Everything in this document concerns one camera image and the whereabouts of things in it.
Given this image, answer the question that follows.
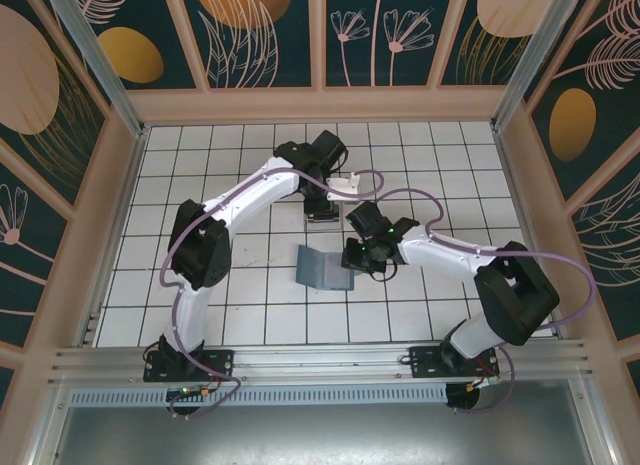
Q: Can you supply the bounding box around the large pink disc wall panel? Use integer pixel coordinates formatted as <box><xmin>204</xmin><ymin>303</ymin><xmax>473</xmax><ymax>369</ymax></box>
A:
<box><xmin>0</xmin><ymin>0</ymin><xmax>110</xmax><ymax>209</ymax></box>

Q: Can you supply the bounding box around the small green-lit circuit board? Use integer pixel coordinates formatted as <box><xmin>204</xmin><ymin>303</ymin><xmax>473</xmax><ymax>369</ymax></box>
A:
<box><xmin>167</xmin><ymin>384</ymin><xmax>221</xmax><ymax>404</ymax></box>

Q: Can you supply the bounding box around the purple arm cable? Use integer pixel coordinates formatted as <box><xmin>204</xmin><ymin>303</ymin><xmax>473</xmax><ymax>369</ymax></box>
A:
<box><xmin>372</xmin><ymin>188</ymin><xmax>599</xmax><ymax>416</ymax></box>
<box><xmin>159</xmin><ymin>169</ymin><xmax>385</xmax><ymax>421</ymax></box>

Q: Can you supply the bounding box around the pink disc gold-lines wall panel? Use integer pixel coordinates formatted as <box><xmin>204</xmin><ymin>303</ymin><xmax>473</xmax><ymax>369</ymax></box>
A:
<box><xmin>438</xmin><ymin>0</ymin><xmax>551</xmax><ymax>86</ymax></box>

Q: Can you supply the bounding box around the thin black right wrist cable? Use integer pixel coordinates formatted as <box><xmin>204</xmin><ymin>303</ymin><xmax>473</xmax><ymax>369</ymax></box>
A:
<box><xmin>367</xmin><ymin>261</ymin><xmax>399</xmax><ymax>283</ymax></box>

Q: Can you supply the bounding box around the single flower leaf wall panel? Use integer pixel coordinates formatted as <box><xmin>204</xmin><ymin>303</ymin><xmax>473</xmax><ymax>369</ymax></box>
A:
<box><xmin>0</xmin><ymin>137</ymin><xmax>70</xmax><ymax>347</ymax></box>

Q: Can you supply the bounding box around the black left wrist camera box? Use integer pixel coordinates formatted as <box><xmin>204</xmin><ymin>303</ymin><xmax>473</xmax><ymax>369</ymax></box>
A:
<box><xmin>308</xmin><ymin>129</ymin><xmax>350</xmax><ymax>164</ymax></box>

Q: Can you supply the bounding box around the orange disc fern wall panel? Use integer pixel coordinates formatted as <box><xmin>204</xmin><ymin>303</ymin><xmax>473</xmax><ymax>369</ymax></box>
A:
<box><xmin>179</xmin><ymin>0</ymin><xmax>315</xmax><ymax>90</ymax></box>

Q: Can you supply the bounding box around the pink leaves wall panel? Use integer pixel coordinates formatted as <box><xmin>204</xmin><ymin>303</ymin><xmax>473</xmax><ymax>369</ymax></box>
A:
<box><xmin>569</xmin><ymin>177</ymin><xmax>640</xmax><ymax>342</ymax></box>

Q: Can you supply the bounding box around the aluminium side rail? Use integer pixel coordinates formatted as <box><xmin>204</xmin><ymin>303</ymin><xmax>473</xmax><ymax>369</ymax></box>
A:
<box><xmin>492</xmin><ymin>127</ymin><xmax>560</xmax><ymax>339</ymax></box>
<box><xmin>79</xmin><ymin>127</ymin><xmax>151</xmax><ymax>347</ymax></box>

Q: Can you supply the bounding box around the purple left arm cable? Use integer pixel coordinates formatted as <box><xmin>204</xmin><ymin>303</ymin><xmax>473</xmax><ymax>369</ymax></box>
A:
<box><xmin>159</xmin><ymin>169</ymin><xmax>385</xmax><ymax>421</ymax></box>

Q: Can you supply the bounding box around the aluminium corner post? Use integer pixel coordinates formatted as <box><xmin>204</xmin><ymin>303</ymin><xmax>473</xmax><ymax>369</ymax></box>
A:
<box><xmin>39</xmin><ymin>0</ymin><xmax>149</xmax><ymax>139</ymax></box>
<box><xmin>489</xmin><ymin>0</ymin><xmax>576</xmax><ymax>132</ymax></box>

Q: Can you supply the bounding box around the aluminium mounting rail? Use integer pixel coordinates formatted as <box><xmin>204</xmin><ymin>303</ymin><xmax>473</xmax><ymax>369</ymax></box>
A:
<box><xmin>47</xmin><ymin>338</ymin><xmax>594</xmax><ymax>386</ymax></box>

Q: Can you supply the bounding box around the pink flowers wall panel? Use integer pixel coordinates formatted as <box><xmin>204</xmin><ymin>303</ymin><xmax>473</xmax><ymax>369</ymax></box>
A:
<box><xmin>324</xmin><ymin>0</ymin><xmax>466</xmax><ymax>88</ymax></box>

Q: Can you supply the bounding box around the grey metal sheet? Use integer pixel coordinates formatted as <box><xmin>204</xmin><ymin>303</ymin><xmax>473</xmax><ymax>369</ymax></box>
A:
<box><xmin>29</xmin><ymin>379</ymin><xmax>616</xmax><ymax>465</ymax></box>

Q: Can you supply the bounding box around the grey slotted cable tray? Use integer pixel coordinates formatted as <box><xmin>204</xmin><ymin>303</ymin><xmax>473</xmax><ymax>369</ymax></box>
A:
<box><xmin>67</xmin><ymin>382</ymin><xmax>451</xmax><ymax>409</ymax></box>

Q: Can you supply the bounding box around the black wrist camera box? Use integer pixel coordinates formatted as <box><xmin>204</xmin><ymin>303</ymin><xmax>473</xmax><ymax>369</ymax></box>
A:
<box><xmin>308</xmin><ymin>129</ymin><xmax>350</xmax><ymax>164</ymax></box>
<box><xmin>346</xmin><ymin>201</ymin><xmax>385</xmax><ymax>240</ymax></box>

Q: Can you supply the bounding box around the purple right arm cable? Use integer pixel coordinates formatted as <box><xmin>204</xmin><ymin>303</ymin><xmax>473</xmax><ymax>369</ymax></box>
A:
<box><xmin>372</xmin><ymin>188</ymin><xmax>599</xmax><ymax>416</ymax></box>

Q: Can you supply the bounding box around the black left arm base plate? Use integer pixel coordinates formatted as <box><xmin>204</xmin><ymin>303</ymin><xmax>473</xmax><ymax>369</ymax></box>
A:
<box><xmin>143</xmin><ymin>348</ymin><xmax>236</xmax><ymax>384</ymax></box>

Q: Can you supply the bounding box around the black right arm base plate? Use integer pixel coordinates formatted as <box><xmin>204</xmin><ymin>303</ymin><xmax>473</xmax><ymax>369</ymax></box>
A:
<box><xmin>408</xmin><ymin>345</ymin><xmax>501</xmax><ymax>379</ymax></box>

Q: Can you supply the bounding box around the orange oval feather wall panel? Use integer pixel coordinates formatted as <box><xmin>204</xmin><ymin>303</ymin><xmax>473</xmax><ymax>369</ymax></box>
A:
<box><xmin>530</xmin><ymin>0</ymin><xmax>640</xmax><ymax>204</ymax></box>

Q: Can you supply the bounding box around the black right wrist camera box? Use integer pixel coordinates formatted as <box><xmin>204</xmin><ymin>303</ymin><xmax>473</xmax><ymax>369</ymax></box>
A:
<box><xmin>346</xmin><ymin>201</ymin><xmax>385</xmax><ymax>240</ymax></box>

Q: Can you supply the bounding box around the aluminium frame bar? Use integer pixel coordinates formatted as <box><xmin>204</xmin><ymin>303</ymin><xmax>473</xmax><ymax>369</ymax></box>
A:
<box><xmin>574</xmin><ymin>367</ymin><xmax>617</xmax><ymax>465</ymax></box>
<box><xmin>27</xmin><ymin>382</ymin><xmax>71</xmax><ymax>465</ymax></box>

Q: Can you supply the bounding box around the orange oval leaf wall panel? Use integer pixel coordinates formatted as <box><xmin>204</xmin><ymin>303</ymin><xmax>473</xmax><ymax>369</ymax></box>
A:
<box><xmin>79</xmin><ymin>0</ymin><xmax>200</xmax><ymax>91</ymax></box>

